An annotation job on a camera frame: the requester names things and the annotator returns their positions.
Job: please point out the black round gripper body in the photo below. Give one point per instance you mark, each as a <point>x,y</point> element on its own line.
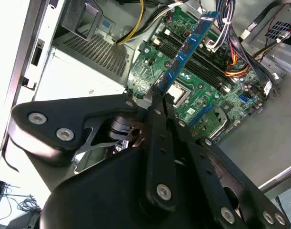
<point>100,195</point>

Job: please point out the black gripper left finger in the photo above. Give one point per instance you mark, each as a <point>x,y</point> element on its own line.
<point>159,148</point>

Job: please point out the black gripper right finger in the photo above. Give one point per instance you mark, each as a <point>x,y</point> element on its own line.
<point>202,162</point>

